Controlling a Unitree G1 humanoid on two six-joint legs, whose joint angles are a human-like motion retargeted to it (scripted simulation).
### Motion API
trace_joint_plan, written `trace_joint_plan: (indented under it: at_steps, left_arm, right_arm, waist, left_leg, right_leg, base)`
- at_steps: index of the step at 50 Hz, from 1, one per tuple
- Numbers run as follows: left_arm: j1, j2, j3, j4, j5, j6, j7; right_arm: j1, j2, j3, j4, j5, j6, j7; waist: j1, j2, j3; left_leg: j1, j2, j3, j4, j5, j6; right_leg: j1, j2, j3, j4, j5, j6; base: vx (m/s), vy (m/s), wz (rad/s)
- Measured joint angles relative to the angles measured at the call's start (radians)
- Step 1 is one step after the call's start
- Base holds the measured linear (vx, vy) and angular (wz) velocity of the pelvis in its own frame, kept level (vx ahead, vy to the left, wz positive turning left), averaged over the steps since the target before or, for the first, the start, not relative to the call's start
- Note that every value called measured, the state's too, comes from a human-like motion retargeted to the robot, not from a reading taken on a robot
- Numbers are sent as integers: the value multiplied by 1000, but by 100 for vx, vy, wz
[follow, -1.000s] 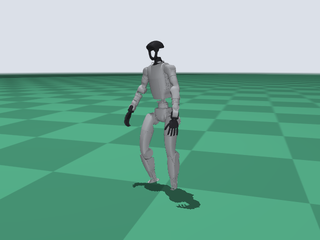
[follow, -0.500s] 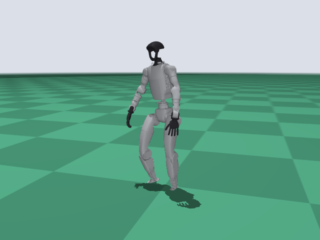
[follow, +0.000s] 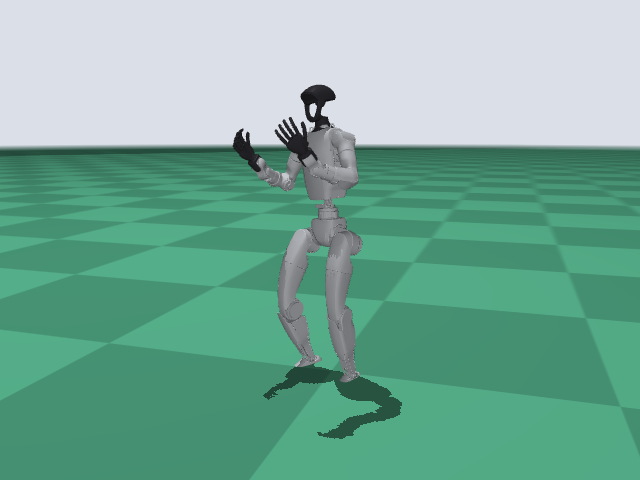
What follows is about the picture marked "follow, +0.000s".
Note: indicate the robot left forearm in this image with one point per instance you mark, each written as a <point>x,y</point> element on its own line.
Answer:
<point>326,172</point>

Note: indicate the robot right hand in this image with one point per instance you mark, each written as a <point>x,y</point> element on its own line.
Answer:
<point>245,150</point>

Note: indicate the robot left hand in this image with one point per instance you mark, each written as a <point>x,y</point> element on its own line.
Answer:
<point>297,143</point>

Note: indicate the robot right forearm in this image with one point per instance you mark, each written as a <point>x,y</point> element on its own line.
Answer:
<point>274,178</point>

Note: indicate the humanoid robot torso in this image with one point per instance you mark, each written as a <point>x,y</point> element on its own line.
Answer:
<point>325,226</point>

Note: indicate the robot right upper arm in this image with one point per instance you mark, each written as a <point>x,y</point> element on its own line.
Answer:
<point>293,167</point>

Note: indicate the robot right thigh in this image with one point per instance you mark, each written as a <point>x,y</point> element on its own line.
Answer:
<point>292,270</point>

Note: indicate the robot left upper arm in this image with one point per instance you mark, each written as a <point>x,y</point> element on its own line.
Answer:
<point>345,144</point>

